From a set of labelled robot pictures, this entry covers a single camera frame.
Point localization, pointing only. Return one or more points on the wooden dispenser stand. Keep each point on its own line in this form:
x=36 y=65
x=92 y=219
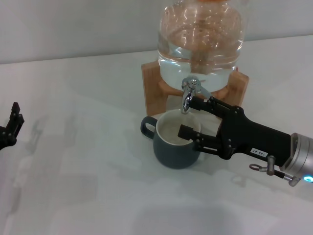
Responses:
x=152 y=93

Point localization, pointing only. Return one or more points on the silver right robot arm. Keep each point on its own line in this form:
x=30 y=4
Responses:
x=303 y=156

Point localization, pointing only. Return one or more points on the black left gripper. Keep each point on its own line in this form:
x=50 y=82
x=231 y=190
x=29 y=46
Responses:
x=6 y=140

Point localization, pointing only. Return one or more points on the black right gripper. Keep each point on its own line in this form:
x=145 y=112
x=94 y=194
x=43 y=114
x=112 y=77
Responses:
x=249 y=137

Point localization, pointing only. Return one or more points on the chrome faucet with lever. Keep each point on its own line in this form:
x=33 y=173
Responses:
x=187 y=98

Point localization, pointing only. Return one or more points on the glass water dispenser jar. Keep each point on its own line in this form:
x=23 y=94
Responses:
x=200 y=49

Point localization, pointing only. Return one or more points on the black cup with white inside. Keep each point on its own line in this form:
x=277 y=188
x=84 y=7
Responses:
x=176 y=154

